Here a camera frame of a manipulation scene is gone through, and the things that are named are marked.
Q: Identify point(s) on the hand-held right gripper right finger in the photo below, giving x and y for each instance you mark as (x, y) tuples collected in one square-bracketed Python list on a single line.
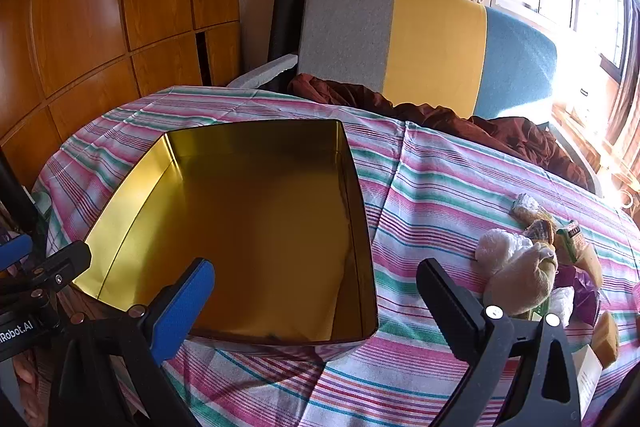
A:
[(445, 302)]

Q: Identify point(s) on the brown hair claw clip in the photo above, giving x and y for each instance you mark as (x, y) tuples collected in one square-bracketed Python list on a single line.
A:
[(542, 232)]

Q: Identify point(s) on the grey yellow blue sofa chair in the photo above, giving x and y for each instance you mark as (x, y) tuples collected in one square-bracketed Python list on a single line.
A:
[(430, 47)]

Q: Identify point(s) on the brown blanket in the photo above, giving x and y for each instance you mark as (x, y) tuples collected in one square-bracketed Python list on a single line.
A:
[(450, 117)]

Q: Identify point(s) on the white plastic bag bundle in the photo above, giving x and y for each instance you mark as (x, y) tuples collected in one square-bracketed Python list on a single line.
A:
[(500, 247)]

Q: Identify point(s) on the striped tablecloth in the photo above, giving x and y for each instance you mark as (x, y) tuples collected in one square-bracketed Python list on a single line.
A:
[(425, 187)]

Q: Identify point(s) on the purple snack packet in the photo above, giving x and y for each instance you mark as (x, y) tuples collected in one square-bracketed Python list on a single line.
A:
[(582, 294)]

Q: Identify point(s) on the beige sock ball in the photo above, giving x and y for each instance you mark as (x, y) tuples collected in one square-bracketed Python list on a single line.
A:
[(520, 282)]

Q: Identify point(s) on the white paper box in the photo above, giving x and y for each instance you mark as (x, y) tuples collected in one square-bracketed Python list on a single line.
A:
[(587, 374)]

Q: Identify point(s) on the wooden wardrobe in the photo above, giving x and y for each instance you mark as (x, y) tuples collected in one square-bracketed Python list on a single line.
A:
[(100, 7)]

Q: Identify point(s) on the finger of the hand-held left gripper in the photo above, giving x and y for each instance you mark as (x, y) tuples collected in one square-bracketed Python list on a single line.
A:
[(62, 266), (15, 253)]

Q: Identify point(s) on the gold tin box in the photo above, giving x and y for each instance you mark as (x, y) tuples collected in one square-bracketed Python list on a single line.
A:
[(260, 232)]

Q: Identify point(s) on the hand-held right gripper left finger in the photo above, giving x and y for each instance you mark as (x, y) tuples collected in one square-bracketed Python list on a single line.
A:
[(180, 307)]

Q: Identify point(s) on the green paper box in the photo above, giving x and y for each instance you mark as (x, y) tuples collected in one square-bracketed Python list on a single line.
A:
[(572, 239)]

